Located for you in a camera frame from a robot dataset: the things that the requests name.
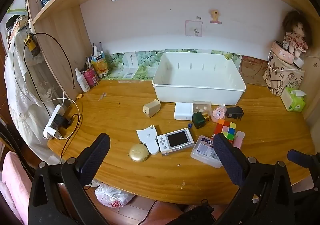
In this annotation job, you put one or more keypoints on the pink round plastic case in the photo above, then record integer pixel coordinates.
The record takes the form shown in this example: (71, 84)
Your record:
(218, 114)

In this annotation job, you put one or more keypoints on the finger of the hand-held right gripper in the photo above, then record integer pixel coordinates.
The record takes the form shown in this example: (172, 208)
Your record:
(300, 158)

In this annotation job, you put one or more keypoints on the wooden bookshelf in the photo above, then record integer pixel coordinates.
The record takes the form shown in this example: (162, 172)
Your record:
(62, 27)

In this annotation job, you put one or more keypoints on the white curved plastic gadget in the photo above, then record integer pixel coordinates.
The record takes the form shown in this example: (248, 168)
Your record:
(150, 140)

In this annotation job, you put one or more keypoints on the white barcode box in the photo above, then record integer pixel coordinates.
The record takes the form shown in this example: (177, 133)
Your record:
(130, 65)

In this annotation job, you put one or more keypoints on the green tissue pack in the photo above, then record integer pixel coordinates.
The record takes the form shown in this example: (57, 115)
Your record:
(295, 101)

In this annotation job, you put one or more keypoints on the black plugged-in adapter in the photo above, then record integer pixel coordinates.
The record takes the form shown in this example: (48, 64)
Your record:
(62, 121)

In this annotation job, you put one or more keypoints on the pink round box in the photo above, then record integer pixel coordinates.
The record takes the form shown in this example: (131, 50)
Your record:
(282, 54)

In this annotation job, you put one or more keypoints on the brown picture card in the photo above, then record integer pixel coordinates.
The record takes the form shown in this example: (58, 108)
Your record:
(252, 71)

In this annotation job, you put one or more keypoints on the white power strip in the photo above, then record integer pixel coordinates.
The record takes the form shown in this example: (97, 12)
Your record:
(51, 125)

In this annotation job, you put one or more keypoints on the printed tote bag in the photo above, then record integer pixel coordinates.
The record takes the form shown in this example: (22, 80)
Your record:
(280, 77)

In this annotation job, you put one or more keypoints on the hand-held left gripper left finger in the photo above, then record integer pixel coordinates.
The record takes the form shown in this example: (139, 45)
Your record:
(93, 157)

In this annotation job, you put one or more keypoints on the pink can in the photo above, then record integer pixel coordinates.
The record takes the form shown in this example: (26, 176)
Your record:
(90, 77)

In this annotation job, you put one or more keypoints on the white power adapter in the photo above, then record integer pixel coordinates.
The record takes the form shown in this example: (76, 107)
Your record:
(183, 112)

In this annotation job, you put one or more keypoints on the clear card box blue label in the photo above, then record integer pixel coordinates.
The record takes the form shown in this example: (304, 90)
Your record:
(203, 150)

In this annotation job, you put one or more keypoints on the gold round compact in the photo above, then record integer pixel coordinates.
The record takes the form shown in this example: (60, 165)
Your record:
(138, 152)

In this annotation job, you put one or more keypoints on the colourful puzzle cube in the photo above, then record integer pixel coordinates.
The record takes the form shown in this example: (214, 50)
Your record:
(221, 127)

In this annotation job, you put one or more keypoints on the black plug adapter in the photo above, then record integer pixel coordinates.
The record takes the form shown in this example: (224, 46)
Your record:
(234, 113)

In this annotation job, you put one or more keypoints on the beige wedge-shaped box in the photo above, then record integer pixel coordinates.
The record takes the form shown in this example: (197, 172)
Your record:
(151, 109)

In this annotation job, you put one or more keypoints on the white lace curtain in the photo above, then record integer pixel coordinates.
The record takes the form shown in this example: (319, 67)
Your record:
(22, 85)

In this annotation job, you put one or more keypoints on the pink and white clip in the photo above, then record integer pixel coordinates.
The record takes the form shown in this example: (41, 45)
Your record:
(239, 140)

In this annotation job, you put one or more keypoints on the white spray bottle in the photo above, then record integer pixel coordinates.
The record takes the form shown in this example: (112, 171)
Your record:
(82, 81)

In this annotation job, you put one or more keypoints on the dark green charger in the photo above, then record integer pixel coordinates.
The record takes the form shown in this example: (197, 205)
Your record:
(198, 120)

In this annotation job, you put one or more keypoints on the yellow hanging charm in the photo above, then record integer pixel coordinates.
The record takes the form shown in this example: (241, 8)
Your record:
(32, 45)

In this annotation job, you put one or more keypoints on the white pen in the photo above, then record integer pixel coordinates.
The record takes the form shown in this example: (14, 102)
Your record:
(95, 49)

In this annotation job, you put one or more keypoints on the yellow wall sticker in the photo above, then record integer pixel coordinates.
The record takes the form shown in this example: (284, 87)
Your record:
(215, 15)

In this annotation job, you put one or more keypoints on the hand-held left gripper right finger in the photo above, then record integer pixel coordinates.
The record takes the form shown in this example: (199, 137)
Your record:
(228, 162)

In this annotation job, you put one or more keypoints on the white plastic bin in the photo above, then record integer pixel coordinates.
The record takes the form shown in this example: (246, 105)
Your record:
(197, 92)

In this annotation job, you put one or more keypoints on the rag doll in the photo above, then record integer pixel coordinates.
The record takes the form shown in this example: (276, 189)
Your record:
(297, 35)

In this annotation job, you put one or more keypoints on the white handheld screen device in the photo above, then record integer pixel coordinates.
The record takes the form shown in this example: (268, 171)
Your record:
(176, 140)

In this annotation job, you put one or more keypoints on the clear box with white spots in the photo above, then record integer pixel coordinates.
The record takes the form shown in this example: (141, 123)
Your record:
(202, 107)

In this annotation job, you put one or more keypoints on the white plastic bag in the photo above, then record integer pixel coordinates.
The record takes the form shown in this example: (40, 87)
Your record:
(112, 196)

